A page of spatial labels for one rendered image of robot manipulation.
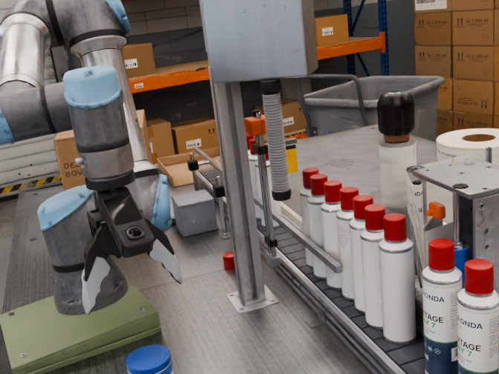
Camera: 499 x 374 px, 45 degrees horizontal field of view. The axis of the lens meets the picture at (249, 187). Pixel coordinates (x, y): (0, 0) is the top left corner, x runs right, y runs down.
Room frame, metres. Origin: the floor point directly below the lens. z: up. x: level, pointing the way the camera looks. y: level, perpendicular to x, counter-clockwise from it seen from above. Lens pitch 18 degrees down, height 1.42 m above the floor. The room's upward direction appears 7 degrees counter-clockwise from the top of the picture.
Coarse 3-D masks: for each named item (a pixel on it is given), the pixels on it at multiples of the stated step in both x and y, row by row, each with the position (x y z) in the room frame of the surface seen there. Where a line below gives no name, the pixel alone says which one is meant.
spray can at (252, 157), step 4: (252, 140) 1.44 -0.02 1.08; (252, 148) 1.44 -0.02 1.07; (252, 152) 1.44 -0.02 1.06; (252, 156) 1.43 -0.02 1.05; (256, 156) 1.43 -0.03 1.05; (252, 160) 1.43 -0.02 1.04; (256, 160) 1.42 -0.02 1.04; (252, 164) 1.43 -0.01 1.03; (252, 168) 1.43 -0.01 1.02; (252, 172) 1.43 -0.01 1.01; (252, 176) 1.43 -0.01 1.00; (252, 180) 1.43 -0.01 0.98; (256, 180) 1.43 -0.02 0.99; (252, 184) 1.43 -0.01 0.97; (256, 184) 1.43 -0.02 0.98; (252, 188) 1.43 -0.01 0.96; (256, 188) 1.43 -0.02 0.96; (256, 192) 1.43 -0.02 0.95; (256, 208) 1.43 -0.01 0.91; (256, 212) 1.43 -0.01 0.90; (260, 212) 1.43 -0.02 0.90; (256, 216) 1.43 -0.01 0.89; (260, 216) 1.43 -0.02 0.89
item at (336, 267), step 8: (200, 152) 1.89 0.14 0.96; (216, 168) 1.70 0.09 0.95; (256, 200) 1.35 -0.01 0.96; (280, 216) 1.22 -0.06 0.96; (280, 224) 1.20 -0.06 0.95; (288, 224) 1.17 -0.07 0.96; (296, 232) 1.12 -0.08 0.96; (304, 240) 1.07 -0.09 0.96; (312, 248) 1.04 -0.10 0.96; (320, 248) 1.03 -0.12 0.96; (320, 256) 1.00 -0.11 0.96; (328, 256) 0.99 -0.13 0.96; (328, 264) 0.97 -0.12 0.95; (336, 264) 0.95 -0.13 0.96; (336, 272) 0.94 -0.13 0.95
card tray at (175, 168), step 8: (192, 152) 2.29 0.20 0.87; (208, 152) 2.31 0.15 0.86; (216, 152) 2.32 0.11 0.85; (160, 160) 2.26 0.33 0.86; (168, 160) 2.26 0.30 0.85; (176, 160) 2.27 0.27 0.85; (184, 160) 2.28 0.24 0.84; (200, 160) 2.28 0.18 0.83; (216, 160) 2.25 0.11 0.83; (160, 168) 2.20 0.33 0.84; (168, 168) 2.21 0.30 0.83; (176, 168) 2.20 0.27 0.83; (184, 168) 2.19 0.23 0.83; (200, 168) 2.16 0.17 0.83; (168, 176) 2.05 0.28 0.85; (176, 176) 2.10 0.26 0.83; (184, 176) 2.08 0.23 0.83; (192, 176) 2.07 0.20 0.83; (176, 184) 1.99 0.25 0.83; (184, 184) 1.98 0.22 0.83
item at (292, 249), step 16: (208, 176) 1.89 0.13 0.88; (288, 240) 1.27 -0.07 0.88; (288, 256) 1.19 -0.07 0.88; (304, 256) 1.18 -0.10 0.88; (304, 272) 1.10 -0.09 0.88; (320, 288) 1.03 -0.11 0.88; (336, 304) 0.96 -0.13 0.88; (352, 304) 0.95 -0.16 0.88; (352, 320) 0.90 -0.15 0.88; (368, 336) 0.85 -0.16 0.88; (400, 352) 0.79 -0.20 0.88; (416, 352) 0.78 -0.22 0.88; (416, 368) 0.75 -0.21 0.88
